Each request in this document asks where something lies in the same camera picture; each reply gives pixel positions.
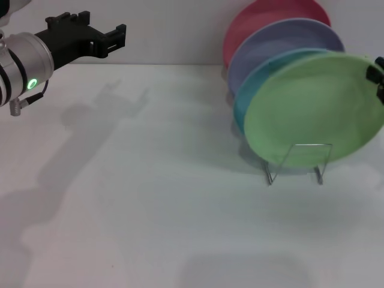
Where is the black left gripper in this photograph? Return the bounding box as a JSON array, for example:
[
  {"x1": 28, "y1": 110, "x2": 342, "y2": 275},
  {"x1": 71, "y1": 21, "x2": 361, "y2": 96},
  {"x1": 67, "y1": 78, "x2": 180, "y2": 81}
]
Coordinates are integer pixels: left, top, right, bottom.
[{"x1": 33, "y1": 11, "x2": 127, "y2": 70}]

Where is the red plastic plate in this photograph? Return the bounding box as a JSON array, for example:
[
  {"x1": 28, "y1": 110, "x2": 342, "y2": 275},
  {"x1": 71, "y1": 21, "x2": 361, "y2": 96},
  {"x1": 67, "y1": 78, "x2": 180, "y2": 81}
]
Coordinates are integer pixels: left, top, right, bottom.
[{"x1": 222, "y1": 0, "x2": 332, "y2": 70}]

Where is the blue plastic plate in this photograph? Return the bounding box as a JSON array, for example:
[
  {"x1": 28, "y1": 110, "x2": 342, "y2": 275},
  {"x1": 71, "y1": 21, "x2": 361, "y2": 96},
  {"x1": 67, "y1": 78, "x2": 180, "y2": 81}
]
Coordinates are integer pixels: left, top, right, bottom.
[{"x1": 232, "y1": 47, "x2": 331, "y2": 136}]

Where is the green plastic plate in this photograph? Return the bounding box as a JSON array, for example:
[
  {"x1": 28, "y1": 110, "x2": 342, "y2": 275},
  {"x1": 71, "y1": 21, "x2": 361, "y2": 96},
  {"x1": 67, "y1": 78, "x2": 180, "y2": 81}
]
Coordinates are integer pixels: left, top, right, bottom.
[{"x1": 243, "y1": 51, "x2": 384, "y2": 169}]

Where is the silver wire plate rack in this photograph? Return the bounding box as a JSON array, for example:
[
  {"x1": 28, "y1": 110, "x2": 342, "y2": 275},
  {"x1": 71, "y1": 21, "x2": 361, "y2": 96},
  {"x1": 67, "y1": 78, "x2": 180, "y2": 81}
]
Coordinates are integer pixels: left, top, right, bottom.
[{"x1": 262, "y1": 143, "x2": 333, "y2": 187}]

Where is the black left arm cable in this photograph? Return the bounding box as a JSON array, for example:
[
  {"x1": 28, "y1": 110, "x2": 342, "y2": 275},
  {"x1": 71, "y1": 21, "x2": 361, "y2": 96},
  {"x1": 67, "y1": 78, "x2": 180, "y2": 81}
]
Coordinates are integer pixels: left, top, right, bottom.
[{"x1": 17, "y1": 78, "x2": 50, "y2": 104}]

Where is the purple plastic plate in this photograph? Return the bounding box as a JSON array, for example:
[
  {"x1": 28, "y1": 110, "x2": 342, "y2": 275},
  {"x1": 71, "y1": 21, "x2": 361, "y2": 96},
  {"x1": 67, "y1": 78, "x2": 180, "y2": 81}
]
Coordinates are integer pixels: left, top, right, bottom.
[{"x1": 226, "y1": 17, "x2": 346, "y2": 97}]

